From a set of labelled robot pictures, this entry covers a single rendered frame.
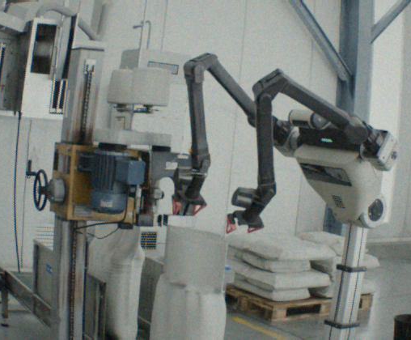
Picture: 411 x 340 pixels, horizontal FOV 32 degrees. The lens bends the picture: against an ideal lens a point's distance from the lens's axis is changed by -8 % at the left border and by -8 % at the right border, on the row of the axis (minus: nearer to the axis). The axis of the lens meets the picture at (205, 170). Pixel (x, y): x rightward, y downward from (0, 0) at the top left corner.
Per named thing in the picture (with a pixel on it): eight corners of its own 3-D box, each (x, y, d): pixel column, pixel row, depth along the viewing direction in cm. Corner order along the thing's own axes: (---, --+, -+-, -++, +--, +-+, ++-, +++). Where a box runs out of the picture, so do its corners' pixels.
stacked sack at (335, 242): (370, 257, 649) (372, 240, 649) (335, 258, 627) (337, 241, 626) (324, 244, 706) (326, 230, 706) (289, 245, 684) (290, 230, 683)
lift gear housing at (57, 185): (64, 205, 314) (65, 179, 314) (52, 205, 311) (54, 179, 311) (56, 201, 323) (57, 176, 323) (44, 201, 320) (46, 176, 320)
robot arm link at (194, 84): (205, 64, 295) (193, 61, 304) (192, 66, 293) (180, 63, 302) (213, 170, 307) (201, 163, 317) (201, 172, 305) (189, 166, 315)
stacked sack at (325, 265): (382, 271, 647) (384, 255, 646) (328, 275, 612) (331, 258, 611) (351, 263, 684) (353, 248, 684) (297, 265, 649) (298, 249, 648)
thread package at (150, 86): (175, 109, 310) (180, 68, 310) (138, 106, 302) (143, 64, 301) (156, 108, 325) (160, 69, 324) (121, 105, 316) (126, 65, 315)
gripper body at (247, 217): (232, 213, 285) (240, 201, 280) (255, 212, 290) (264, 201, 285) (238, 227, 281) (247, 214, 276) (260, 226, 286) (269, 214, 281)
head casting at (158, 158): (194, 216, 343) (201, 149, 342) (146, 214, 331) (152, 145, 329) (163, 206, 369) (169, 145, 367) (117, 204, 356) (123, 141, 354)
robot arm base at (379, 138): (376, 130, 278) (363, 157, 275) (364, 118, 274) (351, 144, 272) (391, 132, 271) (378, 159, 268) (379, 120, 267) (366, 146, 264)
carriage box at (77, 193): (136, 223, 328) (142, 150, 326) (65, 219, 310) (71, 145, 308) (112, 214, 349) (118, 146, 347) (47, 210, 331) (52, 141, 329)
